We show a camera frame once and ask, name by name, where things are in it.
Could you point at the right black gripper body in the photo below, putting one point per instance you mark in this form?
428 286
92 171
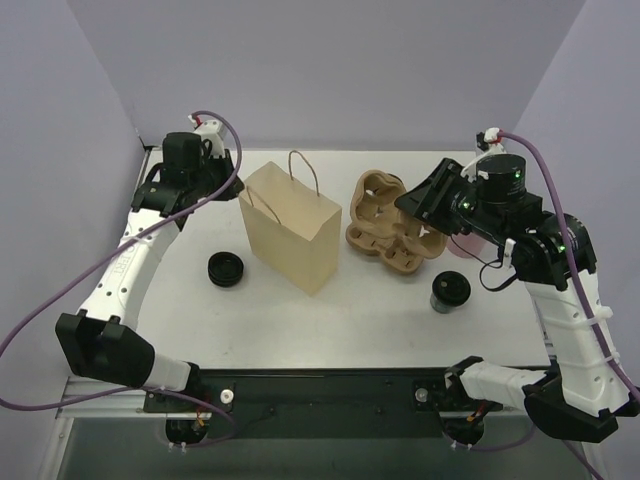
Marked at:
441 188

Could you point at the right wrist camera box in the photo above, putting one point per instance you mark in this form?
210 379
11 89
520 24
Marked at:
489 144

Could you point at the beige paper bag with handles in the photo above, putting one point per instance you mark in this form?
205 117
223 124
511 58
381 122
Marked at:
292 228

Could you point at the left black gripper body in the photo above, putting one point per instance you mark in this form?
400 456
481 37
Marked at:
220 170

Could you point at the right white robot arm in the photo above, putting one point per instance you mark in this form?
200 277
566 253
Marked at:
580 397

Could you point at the stack of black cup lids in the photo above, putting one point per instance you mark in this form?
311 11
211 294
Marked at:
225 269

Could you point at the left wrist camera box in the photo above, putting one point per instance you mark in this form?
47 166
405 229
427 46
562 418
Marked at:
212 130

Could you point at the black cup lid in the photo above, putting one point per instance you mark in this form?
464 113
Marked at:
452 286

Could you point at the pink cylindrical utensil holder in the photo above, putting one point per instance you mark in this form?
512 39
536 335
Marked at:
465 246

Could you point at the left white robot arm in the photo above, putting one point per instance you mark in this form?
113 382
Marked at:
101 341

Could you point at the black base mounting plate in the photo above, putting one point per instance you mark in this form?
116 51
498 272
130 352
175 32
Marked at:
289 422

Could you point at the brown cardboard cup carrier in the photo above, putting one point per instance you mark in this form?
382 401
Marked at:
391 252
372 210

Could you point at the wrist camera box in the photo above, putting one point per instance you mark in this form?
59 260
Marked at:
212 130
489 144

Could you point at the dark translucent cup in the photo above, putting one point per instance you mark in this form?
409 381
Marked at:
442 306

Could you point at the aluminium frame rail front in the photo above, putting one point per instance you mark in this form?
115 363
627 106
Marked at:
100 400

